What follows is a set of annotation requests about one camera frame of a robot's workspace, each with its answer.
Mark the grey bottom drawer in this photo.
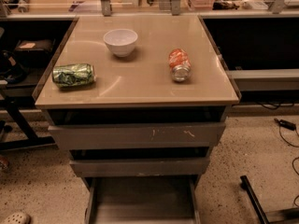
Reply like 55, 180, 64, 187
84, 176, 201, 224

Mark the grey drawer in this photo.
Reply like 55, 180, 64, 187
84, 176, 201, 224
70, 158, 209, 177
49, 122, 225, 150

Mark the grey drawer cabinet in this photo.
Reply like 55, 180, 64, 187
32, 14, 242, 189

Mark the grey top drawer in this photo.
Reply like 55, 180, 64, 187
49, 122, 225, 150

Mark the grey middle drawer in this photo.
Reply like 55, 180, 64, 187
70, 158, 209, 177

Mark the crushed orange can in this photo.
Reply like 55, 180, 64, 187
168, 49, 191, 82

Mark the white bowl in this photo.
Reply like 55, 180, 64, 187
103, 29, 138, 57

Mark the crushed green can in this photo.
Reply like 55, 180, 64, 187
51, 63, 95, 88

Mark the black table leg left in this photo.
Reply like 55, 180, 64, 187
0, 92, 55, 150

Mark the black bag on shelf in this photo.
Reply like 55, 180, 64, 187
14, 39, 55, 68

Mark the black power adapter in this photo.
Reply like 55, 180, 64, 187
275, 119, 296, 131

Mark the white perforated clog shoe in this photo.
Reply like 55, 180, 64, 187
0, 212, 31, 224

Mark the black metal frame leg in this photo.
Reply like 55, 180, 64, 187
239, 175, 299, 224

